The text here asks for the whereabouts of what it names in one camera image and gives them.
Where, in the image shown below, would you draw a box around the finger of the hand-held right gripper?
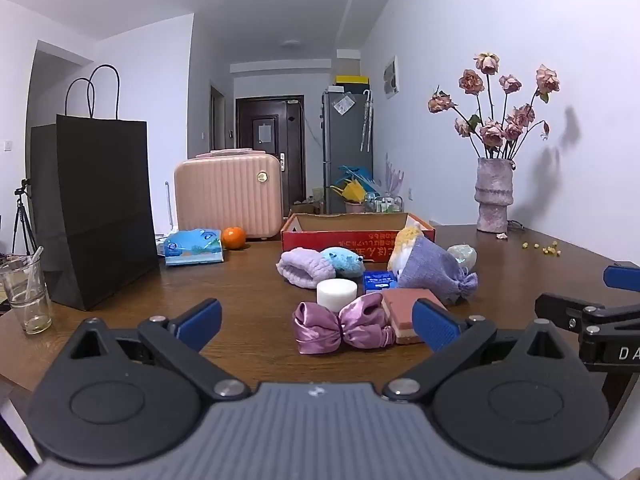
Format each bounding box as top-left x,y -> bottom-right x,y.
534,292 -> 640,335
603,261 -> 640,291

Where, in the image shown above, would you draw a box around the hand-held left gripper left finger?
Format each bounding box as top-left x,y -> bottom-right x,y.
52,298 -> 251,402

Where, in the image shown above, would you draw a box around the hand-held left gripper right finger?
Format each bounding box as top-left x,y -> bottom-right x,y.
382,298 -> 581,404

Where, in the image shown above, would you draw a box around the purple satin bow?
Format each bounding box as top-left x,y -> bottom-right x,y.
292,292 -> 398,356

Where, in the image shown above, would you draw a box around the white foam cylinder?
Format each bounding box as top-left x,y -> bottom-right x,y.
316,279 -> 359,312

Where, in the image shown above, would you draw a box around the blue plush toy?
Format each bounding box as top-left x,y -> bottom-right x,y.
320,247 -> 366,279

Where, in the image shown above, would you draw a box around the orange cardboard box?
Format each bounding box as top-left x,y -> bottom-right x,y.
280,212 -> 436,266

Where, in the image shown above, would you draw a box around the pale pearly soft ball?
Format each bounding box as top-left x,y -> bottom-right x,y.
446,243 -> 477,268

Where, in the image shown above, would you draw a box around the pink sponge block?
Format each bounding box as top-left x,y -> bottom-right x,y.
381,288 -> 448,346

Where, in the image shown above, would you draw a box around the scattered yellow crumbs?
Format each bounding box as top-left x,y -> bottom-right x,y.
521,242 -> 562,257

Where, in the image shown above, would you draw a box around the small blue box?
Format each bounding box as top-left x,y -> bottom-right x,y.
363,270 -> 399,295

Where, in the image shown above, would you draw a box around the blue tissue pack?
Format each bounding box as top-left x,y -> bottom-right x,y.
164,228 -> 224,267

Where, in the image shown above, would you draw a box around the orange fruit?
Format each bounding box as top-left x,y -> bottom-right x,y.
220,226 -> 247,251

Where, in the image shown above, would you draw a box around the pink ribbed suitcase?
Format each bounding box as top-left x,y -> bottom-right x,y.
173,148 -> 283,241

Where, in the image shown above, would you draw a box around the metal rack with bottles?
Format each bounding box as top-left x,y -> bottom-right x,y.
367,192 -> 404,214

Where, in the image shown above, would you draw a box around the purple wing decoration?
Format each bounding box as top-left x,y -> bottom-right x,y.
384,155 -> 405,193

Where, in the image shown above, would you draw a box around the black paper bag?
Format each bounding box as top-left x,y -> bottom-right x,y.
30,64 -> 161,311

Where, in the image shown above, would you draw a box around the blue and yellow bags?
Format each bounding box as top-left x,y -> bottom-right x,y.
330,165 -> 374,203

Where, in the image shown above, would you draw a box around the dark brown door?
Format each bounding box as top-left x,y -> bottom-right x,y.
236,95 -> 306,206

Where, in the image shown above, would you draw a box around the white plastic spoon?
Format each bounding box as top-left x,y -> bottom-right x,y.
20,246 -> 45,311

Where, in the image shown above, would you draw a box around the clear glass cup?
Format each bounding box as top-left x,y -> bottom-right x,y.
0,255 -> 53,336

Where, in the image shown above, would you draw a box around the grey refrigerator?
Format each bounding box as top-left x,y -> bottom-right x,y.
321,87 -> 375,216

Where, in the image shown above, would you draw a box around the dried pink roses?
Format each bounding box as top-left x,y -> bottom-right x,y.
427,51 -> 561,161

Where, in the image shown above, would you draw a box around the white folded umbrella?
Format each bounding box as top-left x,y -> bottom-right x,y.
360,90 -> 374,152

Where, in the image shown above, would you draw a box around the black camera tripod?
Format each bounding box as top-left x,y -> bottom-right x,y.
11,179 -> 37,256

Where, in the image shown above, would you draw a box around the white wall panel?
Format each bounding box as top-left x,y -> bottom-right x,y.
383,55 -> 401,100

